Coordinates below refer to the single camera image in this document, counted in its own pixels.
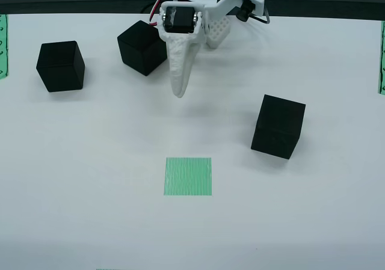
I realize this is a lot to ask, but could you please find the black cube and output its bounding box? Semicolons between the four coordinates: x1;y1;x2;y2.
35;40;85;93
117;20;168;77
250;94;307;161

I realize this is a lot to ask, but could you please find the green striped square marker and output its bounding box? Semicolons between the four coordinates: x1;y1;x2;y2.
163;157;213;197

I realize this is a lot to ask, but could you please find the green striped strip marker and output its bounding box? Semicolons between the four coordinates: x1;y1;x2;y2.
0;13;10;81
377;20;385;95

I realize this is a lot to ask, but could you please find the red white servo wire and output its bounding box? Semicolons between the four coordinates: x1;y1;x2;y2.
148;0;169;28

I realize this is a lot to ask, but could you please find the wrist camera on white bracket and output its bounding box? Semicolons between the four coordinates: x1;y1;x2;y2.
206;0;265;22

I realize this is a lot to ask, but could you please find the black camera cable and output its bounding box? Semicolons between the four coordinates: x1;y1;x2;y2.
240;0;271;25

